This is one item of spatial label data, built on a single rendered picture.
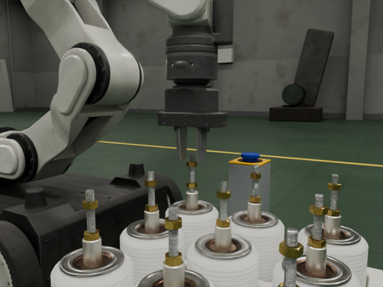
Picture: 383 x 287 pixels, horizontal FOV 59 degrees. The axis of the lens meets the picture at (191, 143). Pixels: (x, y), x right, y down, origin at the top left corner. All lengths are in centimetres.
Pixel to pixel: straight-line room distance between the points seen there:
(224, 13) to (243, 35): 797
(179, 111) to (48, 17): 49
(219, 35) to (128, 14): 992
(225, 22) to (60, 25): 47
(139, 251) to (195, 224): 13
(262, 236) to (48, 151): 63
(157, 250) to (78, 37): 56
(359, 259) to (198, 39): 39
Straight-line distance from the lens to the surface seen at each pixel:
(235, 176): 72
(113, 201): 90
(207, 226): 59
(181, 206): 63
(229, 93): 854
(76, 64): 81
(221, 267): 44
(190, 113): 57
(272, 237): 55
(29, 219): 77
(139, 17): 1022
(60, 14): 93
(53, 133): 95
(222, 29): 58
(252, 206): 56
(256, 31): 845
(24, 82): 1317
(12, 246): 74
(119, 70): 82
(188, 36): 56
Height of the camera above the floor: 45
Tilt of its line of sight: 8 degrees down
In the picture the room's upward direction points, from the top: straight up
